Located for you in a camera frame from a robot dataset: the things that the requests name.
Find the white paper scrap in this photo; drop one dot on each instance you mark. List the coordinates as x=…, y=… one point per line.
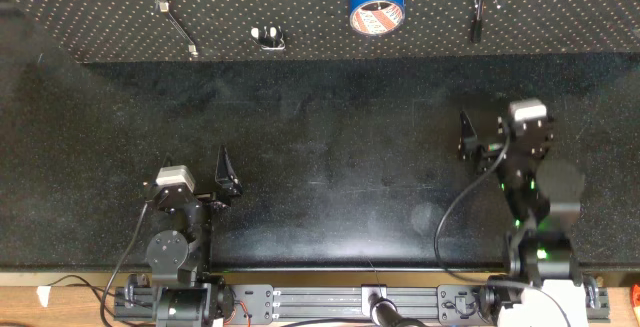
x=44, y=295

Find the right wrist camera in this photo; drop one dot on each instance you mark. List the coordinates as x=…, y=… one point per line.
x=527, y=110

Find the wrench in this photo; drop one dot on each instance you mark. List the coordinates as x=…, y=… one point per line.
x=176, y=26

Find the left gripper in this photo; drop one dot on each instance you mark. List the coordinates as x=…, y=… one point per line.
x=212, y=201

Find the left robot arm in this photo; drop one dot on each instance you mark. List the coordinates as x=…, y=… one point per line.
x=167, y=252

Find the mounting rail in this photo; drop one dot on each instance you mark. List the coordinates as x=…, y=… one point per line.
x=320, y=302

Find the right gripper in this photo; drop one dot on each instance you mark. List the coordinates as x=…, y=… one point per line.
x=490, y=156

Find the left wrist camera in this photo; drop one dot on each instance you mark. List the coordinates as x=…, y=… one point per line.
x=175, y=176

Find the red object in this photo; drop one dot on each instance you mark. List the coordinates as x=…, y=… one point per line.
x=636, y=297

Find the black pegboard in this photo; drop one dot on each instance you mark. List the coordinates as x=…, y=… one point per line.
x=300, y=7

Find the hammer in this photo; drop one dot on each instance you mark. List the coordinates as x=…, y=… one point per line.
x=476, y=27

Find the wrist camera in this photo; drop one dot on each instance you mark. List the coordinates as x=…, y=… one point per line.
x=527, y=110
x=175, y=176

